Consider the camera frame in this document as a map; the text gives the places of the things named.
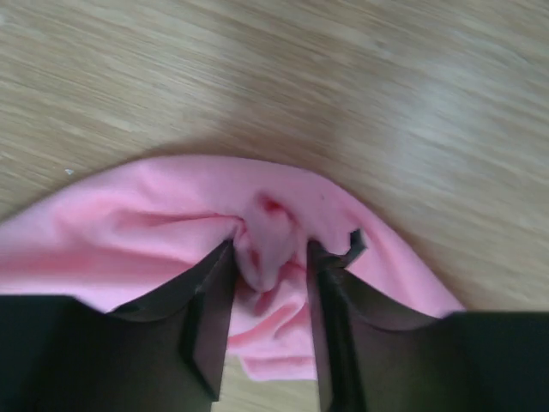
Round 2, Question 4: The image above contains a pink t-shirt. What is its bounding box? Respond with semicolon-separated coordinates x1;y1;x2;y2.
1;155;462;381

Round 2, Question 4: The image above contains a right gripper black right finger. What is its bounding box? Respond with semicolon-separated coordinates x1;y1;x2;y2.
307;231;548;411

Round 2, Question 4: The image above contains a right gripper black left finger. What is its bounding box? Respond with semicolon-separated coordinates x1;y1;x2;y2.
1;241;234;411

